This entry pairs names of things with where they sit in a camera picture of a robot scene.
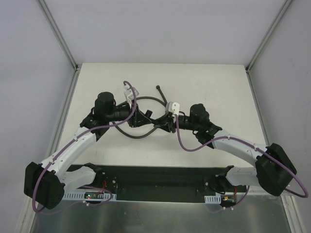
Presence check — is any left aluminium frame post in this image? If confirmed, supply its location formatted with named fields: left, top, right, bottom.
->
left=36, top=0, right=79, bottom=71

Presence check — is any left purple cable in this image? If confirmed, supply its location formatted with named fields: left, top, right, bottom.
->
left=32, top=80, right=137, bottom=213

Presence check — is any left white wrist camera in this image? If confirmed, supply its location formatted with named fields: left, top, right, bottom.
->
left=123, top=84, right=139, bottom=106

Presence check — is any purple cable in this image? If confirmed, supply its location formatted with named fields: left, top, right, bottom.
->
left=32, top=80, right=137, bottom=213
left=176, top=114, right=307, bottom=211

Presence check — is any white cable duct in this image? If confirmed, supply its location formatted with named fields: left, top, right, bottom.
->
left=204, top=195, right=222, bottom=204
left=62, top=191, right=117, bottom=201

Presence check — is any aluminium frame post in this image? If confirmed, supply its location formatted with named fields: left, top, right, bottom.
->
left=245, top=0, right=294, bottom=73
left=36, top=0, right=79, bottom=71

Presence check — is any dark corrugated flexible hose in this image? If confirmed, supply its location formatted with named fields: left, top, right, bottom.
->
left=113, top=84, right=171, bottom=139

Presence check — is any right aluminium frame post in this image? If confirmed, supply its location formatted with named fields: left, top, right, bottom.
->
left=245, top=0, right=294, bottom=73

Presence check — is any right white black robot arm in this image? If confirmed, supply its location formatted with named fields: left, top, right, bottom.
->
left=153, top=102, right=297, bottom=196

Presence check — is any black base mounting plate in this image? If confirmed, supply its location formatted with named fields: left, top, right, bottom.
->
left=68, top=165, right=246, bottom=202

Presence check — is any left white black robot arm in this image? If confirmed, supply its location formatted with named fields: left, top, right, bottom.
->
left=24, top=92, right=153, bottom=213

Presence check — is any left white cable duct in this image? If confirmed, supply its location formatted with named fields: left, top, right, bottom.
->
left=62, top=191, right=117, bottom=201

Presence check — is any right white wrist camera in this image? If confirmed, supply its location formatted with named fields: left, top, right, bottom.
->
left=165, top=102, right=180, bottom=115

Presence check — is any right white cable duct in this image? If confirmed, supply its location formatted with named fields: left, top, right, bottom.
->
left=204, top=195, right=222, bottom=204

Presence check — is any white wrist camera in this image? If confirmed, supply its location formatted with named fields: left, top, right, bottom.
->
left=165, top=102, right=180, bottom=115
left=123, top=84, right=139, bottom=106

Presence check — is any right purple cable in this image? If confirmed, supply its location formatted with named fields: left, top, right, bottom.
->
left=176, top=114, right=307, bottom=211

